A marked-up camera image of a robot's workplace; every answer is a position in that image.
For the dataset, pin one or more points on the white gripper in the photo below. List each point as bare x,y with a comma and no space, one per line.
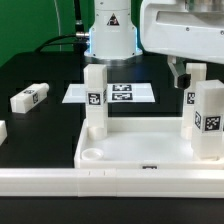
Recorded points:
192,29

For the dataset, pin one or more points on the white desk top tray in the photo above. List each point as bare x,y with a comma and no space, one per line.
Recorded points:
138,143

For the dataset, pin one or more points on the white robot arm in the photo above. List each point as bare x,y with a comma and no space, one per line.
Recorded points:
113,39

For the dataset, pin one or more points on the white marker sheet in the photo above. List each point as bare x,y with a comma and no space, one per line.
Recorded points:
116,93

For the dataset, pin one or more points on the white left fence block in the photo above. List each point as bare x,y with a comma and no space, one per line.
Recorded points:
3,131

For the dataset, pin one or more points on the white front fence bar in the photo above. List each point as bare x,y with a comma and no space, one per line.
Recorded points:
112,182

